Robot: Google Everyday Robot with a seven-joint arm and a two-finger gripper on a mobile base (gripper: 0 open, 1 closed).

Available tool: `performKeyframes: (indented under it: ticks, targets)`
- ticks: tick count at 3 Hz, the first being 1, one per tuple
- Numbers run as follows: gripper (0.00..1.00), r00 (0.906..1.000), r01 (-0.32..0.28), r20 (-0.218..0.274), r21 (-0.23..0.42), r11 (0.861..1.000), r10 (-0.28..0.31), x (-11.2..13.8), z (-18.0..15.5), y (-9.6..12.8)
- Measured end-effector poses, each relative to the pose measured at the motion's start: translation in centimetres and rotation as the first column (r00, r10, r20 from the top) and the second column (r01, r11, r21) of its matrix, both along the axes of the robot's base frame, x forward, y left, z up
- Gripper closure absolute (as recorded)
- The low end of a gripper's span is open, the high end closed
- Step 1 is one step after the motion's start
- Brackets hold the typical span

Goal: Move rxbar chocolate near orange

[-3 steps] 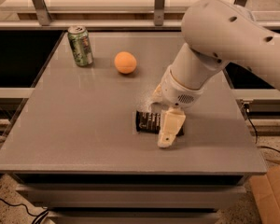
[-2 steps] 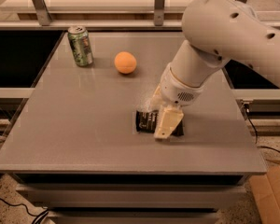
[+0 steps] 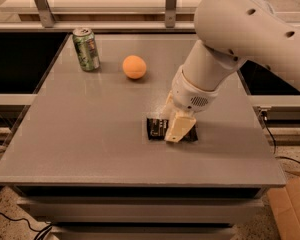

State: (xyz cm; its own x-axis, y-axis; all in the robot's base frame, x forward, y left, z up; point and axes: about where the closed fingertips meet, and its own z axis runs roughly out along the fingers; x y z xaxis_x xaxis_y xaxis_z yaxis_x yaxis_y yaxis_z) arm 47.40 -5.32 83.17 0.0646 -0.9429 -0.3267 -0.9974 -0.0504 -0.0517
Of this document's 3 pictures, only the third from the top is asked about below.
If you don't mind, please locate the cardboard box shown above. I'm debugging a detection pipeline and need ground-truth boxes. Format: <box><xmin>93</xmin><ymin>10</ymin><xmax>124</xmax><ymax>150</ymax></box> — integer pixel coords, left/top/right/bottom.
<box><xmin>267</xmin><ymin>176</ymin><xmax>300</xmax><ymax>240</ymax></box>

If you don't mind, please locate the orange fruit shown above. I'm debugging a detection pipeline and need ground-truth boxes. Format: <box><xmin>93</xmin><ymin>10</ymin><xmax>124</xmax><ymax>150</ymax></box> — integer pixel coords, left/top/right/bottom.
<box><xmin>122</xmin><ymin>55</ymin><xmax>147</xmax><ymax>80</ymax></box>

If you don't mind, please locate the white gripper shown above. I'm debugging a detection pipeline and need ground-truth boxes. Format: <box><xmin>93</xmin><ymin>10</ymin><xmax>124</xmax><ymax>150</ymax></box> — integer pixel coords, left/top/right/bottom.
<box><xmin>161</xmin><ymin>66</ymin><xmax>218</xmax><ymax>143</ymax></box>

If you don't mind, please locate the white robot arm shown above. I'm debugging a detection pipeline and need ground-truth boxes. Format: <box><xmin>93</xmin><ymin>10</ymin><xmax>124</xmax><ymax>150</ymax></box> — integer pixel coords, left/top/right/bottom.
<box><xmin>161</xmin><ymin>0</ymin><xmax>300</xmax><ymax>143</ymax></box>

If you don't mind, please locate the black floor cable left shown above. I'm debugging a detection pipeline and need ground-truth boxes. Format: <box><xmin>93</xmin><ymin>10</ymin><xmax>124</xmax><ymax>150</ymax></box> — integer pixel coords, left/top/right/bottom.
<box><xmin>0</xmin><ymin>206</ymin><xmax>53</xmax><ymax>240</ymax></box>

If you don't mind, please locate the green soda can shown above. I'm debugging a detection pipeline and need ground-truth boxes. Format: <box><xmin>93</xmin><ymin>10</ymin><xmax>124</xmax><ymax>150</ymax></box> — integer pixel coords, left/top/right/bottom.
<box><xmin>72</xmin><ymin>28</ymin><xmax>100</xmax><ymax>71</ymax></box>

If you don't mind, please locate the black rxbar chocolate bar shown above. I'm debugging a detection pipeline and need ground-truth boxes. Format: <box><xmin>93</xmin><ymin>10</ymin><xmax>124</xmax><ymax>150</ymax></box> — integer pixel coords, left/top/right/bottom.
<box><xmin>146</xmin><ymin>118</ymin><xmax>198</xmax><ymax>142</ymax></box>

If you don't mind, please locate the metal railing frame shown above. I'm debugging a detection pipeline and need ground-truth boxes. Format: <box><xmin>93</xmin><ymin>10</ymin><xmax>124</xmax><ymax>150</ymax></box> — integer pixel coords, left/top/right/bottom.
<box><xmin>0</xmin><ymin>0</ymin><xmax>300</xmax><ymax>33</ymax></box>

